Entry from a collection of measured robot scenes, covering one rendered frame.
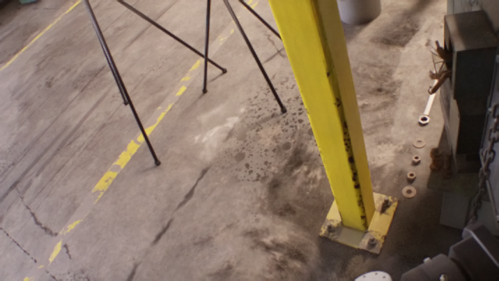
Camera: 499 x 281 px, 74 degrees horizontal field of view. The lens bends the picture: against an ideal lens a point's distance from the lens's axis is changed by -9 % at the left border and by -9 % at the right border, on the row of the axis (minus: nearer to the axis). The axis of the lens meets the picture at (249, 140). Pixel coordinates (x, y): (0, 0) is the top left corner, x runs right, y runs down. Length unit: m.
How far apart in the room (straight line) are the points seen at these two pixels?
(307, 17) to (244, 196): 1.03
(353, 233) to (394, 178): 0.28
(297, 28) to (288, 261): 0.90
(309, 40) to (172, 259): 1.13
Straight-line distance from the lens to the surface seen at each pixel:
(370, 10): 2.26
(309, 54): 0.76
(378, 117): 1.69
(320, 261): 1.35
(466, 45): 0.77
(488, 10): 0.85
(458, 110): 0.88
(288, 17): 0.72
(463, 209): 1.26
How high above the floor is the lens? 1.23
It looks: 44 degrees down
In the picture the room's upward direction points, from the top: 28 degrees counter-clockwise
